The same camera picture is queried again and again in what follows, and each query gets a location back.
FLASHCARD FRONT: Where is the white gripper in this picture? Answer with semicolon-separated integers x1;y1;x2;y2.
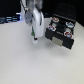
20;0;44;40

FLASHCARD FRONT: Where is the black kcup holder drawer box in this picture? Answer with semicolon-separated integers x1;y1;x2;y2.
44;3;81;51

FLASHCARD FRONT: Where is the white kcup with green lid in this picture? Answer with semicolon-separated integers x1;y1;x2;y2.
31;32;38;44

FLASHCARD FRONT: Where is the red blue kcup in drawer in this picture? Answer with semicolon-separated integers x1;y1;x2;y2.
52;18;59;23

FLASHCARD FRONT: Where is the red blue kcup front right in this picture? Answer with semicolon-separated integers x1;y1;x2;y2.
64;31;72;36

